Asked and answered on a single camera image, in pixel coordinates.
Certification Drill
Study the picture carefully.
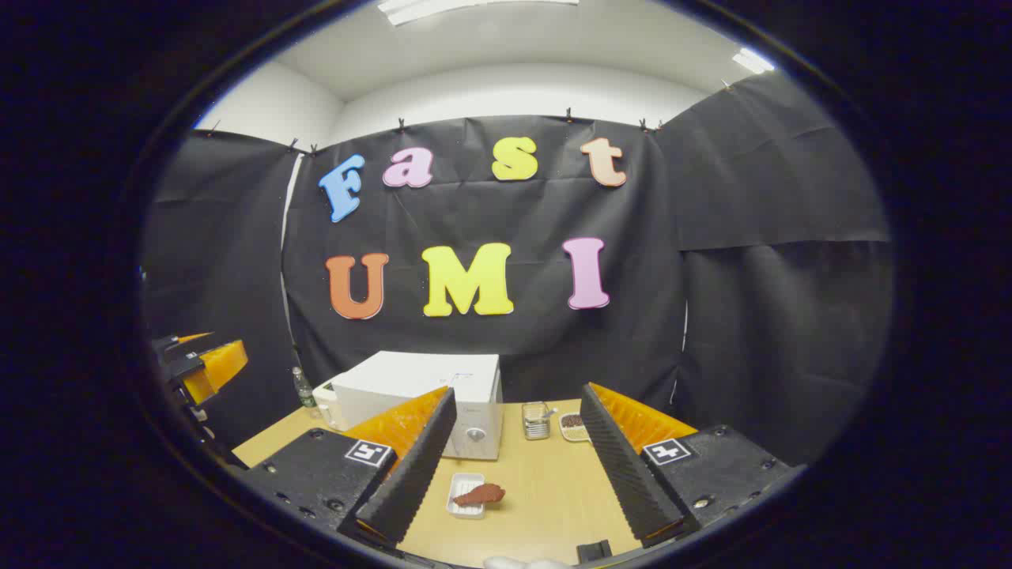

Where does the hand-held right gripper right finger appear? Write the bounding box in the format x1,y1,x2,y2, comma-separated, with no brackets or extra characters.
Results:
580,382,795,550

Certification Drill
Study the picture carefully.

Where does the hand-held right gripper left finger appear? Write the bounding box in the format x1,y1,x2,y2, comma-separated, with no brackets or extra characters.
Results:
236,386,459,552

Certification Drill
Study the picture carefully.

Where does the brown roast meat piece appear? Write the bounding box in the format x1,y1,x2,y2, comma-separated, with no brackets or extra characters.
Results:
452,483,507,508

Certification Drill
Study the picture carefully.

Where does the white microwave oven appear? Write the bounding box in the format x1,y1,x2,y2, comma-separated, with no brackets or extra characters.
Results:
330,351,504,462

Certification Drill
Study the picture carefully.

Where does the white rectangular tray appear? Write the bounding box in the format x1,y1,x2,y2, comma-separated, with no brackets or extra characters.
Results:
446,473,486,520

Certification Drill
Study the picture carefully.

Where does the clear plastic water bottle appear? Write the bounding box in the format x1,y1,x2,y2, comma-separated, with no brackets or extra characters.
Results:
291,366,319,420

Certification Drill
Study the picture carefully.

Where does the white toaster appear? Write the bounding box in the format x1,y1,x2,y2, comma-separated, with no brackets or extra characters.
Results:
312,382,345,431

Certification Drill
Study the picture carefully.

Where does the black backdrop cloth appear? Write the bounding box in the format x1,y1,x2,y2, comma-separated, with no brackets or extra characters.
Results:
142,70,894,467

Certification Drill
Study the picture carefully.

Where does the metal wire basket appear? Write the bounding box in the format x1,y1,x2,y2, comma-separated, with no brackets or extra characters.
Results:
522,401,552,441

